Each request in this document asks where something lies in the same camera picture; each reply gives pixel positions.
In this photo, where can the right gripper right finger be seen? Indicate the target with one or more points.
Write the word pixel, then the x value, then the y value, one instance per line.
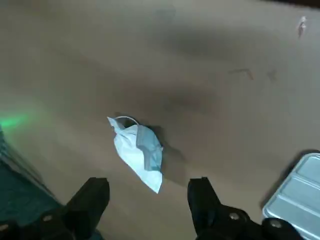
pixel 207 207

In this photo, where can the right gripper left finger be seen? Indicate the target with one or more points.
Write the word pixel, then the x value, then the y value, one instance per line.
pixel 85 205

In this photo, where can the ribbed metal tray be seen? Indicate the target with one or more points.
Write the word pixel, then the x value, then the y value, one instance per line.
pixel 297 195

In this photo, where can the used face mask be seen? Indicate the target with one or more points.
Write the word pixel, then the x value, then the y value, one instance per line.
pixel 135 155

